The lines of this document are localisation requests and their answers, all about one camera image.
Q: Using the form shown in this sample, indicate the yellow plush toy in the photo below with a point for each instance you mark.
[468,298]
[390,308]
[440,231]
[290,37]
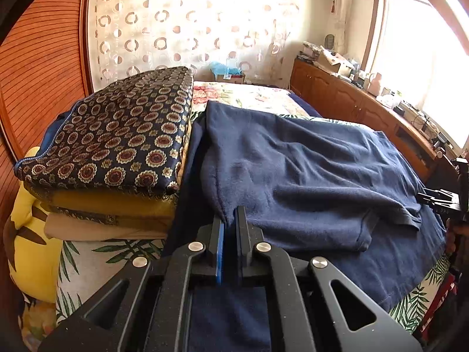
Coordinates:
[29,264]

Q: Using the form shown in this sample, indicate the white patterned window curtain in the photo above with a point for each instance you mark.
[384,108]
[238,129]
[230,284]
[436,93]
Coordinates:
[340,18]

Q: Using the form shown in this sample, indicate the blue plastic bag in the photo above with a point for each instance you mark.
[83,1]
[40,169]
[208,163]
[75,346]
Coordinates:
[223,69]

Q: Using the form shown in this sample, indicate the small cardboard box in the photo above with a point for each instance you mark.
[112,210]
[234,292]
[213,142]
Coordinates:
[234,79]

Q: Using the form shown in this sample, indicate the dark medallion-patterned folded quilt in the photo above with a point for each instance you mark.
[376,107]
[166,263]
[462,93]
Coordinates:
[121,132]

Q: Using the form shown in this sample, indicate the pale pink kettle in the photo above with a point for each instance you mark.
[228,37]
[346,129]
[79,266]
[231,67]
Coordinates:
[374,85]

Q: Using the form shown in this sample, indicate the sheer circle-patterned curtain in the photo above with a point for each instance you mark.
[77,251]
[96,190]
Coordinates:
[190,25]

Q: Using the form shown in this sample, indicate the stack of patterned boxes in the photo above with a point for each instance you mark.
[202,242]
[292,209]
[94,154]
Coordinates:
[307,52]

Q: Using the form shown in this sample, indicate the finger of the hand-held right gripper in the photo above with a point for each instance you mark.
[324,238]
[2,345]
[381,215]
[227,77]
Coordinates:
[432,198]

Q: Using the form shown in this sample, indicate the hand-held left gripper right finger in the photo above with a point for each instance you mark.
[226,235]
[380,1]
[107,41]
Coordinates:
[242,249]

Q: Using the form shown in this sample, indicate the leaf-printed bedsheet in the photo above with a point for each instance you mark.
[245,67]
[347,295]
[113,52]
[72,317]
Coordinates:
[95,264]

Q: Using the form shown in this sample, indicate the long wooden cabinet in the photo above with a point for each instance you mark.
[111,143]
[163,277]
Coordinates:
[348,99]

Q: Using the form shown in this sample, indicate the dark oval mirror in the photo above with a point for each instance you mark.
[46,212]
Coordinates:
[329,42]

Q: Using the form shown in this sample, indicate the wooden framed window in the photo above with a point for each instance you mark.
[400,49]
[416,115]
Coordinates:
[421,51]

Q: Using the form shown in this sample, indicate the red striped dark cloth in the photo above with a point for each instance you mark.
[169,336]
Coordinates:
[439,300]

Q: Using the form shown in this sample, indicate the yellow folded blanket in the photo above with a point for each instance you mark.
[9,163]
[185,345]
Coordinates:
[110,203]

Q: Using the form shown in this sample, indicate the open cardboard box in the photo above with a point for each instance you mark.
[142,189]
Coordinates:
[337,64]

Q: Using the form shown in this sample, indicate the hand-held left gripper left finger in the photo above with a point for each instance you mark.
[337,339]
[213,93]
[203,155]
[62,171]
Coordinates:
[220,260]

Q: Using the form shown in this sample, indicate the beige folded blanket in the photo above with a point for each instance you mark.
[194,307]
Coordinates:
[102,229]

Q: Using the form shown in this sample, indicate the navy printed t-shirt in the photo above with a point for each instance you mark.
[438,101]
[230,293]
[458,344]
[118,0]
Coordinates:
[293,176]

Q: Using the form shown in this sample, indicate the floral bed quilt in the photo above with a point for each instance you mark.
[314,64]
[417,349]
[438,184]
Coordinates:
[256,95]

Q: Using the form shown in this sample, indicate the person's right hand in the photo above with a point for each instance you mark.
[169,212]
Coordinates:
[451,242]

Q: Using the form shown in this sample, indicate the navy blanket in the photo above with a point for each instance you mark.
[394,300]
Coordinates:
[403,264]

